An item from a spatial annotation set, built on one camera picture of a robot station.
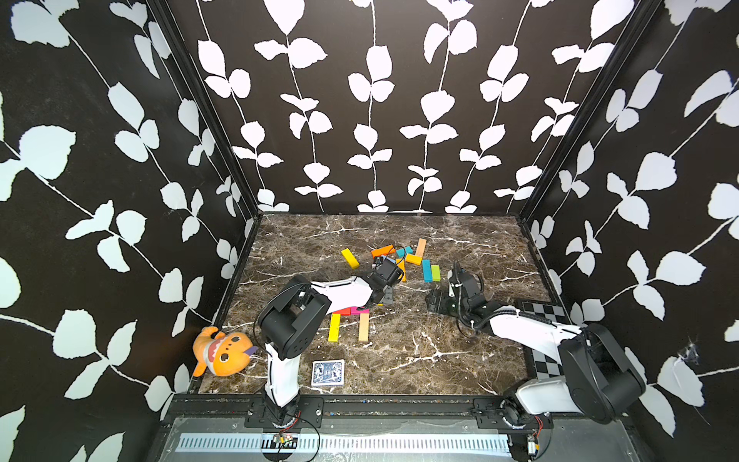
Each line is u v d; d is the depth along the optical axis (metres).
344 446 0.70
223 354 0.75
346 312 0.92
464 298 0.69
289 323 0.49
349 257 1.07
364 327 0.88
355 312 0.92
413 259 1.06
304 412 0.73
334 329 0.88
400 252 1.07
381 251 1.10
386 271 0.76
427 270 1.04
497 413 0.73
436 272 1.01
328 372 0.80
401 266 1.03
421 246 1.10
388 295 0.88
